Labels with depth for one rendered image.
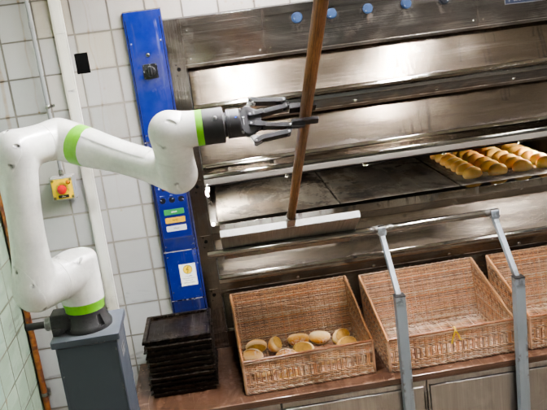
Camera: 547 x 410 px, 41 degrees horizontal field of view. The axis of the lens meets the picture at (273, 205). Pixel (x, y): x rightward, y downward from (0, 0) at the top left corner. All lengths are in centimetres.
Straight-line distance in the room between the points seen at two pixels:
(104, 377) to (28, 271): 43
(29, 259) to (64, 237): 126
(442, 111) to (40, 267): 198
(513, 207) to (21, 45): 232
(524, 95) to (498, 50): 25
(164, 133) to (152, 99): 137
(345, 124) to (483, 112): 63
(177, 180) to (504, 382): 185
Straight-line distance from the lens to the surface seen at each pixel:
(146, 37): 319
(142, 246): 336
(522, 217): 364
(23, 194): 209
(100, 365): 234
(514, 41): 351
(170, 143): 184
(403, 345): 298
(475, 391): 324
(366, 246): 343
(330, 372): 310
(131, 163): 199
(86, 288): 228
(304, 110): 184
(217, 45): 322
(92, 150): 207
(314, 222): 284
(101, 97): 325
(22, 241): 213
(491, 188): 355
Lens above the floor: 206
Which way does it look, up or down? 14 degrees down
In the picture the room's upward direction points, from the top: 7 degrees counter-clockwise
